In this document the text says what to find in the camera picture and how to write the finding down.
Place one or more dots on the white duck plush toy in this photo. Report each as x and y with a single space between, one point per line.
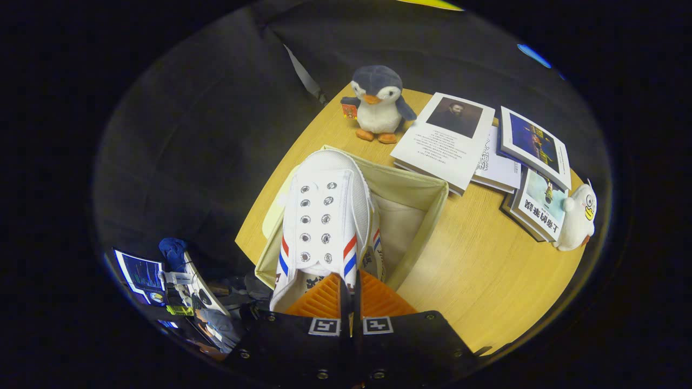
576 221

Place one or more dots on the lit monitor screen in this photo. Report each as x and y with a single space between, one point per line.
140 273

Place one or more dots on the grey penguin plush toy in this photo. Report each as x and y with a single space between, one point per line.
378 113

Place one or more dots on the plain white text book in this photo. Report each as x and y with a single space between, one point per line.
497 167

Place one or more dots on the sky blue cover book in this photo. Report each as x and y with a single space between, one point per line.
540 205

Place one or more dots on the white grey device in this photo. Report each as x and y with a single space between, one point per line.
203 294

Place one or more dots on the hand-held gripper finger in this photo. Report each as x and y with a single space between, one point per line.
358 308
344 308

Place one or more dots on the white striped canvas shoe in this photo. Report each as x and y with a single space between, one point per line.
324 216
378 254

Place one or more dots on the beige fabric storage box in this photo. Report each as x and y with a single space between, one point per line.
411 189

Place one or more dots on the white portrait cover book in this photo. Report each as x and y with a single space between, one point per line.
443 151

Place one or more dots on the blue night photo book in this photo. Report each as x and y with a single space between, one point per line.
532 140

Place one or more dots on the blue cloth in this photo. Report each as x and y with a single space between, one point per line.
174 254

